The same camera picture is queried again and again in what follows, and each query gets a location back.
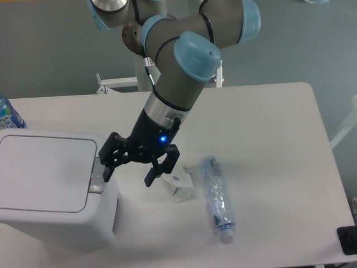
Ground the white push-lid trash can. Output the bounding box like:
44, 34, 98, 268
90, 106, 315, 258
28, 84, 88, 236
1, 128, 120, 247

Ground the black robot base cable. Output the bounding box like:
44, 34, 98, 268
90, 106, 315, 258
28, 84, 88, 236
141, 52, 156, 86

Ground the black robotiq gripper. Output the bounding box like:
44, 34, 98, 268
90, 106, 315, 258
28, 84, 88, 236
99, 110, 181, 187

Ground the crumpled white paper carton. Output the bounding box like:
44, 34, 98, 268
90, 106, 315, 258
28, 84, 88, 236
161, 165, 196, 203

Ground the black device at table edge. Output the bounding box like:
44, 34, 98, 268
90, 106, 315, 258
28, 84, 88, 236
337, 226, 356, 256

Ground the white frame at right edge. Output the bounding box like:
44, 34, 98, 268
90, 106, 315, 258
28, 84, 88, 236
330, 95, 356, 150

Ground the crushed clear plastic bottle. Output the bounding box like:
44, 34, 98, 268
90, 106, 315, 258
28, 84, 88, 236
199, 155, 236, 244

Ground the blue labelled drink bottle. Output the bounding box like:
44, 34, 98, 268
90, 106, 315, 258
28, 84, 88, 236
1, 95, 27, 130

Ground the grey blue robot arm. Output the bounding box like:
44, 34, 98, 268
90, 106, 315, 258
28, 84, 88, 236
87, 1, 261, 186

